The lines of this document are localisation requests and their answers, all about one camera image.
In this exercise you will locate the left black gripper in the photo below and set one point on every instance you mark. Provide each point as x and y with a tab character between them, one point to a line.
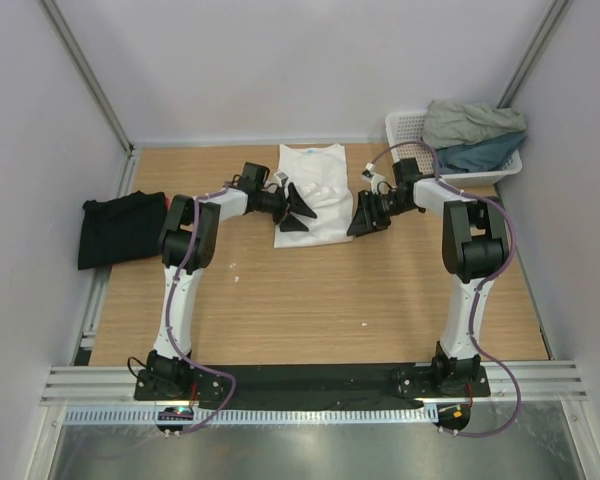
289	222

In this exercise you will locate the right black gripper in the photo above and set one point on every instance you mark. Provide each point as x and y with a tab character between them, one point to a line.
367	216

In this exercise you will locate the white t shirt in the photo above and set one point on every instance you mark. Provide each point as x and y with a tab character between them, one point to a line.
320	176

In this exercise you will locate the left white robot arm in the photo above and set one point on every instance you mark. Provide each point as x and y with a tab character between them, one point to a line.
187	244

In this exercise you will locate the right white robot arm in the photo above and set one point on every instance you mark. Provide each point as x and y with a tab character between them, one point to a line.
474	247

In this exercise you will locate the white plastic laundry basket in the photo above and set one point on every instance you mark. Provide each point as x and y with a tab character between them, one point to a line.
406	126

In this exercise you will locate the grey t shirt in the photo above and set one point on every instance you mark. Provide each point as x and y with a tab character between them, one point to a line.
449	123

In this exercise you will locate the teal blue t shirt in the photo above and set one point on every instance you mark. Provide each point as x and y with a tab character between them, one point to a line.
485	156

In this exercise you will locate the black folded t shirt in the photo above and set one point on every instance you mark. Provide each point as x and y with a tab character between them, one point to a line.
121	230

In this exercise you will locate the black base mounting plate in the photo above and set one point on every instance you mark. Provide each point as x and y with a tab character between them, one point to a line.
313	387

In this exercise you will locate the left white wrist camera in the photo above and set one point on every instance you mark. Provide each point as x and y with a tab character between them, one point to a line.
280	179

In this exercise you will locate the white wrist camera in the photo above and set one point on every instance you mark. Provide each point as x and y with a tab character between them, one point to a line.
280	179
375	179

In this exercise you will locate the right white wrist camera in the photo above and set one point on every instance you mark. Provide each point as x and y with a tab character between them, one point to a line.
375	179

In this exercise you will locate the slotted grey cable duct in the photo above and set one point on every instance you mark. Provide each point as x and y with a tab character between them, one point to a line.
180	415

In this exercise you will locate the aluminium front frame rail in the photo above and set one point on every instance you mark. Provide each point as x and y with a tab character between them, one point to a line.
529	380

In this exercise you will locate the right aluminium corner post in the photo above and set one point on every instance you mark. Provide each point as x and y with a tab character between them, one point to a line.
540	40

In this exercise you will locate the aluminium corner post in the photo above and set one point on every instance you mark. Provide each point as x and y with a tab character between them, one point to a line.
77	57
540	40

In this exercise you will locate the left aluminium corner post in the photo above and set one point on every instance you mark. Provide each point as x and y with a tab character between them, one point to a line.
77	57

